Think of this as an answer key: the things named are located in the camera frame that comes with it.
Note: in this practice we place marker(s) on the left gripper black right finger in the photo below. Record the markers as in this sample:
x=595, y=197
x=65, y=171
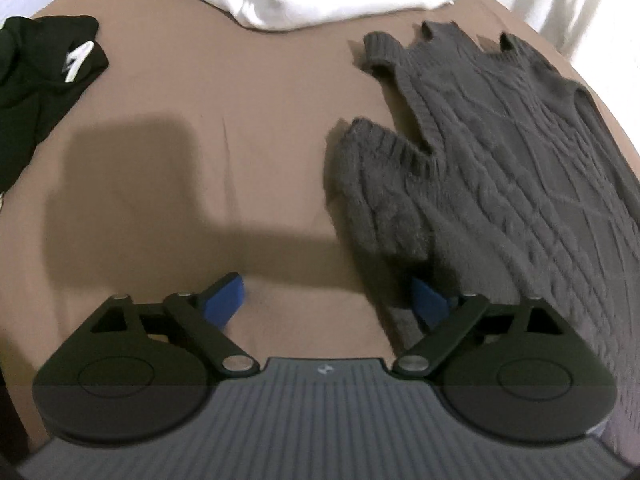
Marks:
x=459, y=325

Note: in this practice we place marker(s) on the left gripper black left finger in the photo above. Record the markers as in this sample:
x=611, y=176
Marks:
x=192, y=321

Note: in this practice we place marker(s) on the dark grey knitted sweater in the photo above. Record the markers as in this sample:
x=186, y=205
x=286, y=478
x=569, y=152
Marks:
x=508, y=184

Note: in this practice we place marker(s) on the brown table cloth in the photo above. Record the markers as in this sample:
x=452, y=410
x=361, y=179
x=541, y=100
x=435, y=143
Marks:
x=200, y=151

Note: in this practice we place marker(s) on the black garment with white print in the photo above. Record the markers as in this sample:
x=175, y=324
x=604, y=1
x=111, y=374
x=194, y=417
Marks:
x=46, y=65

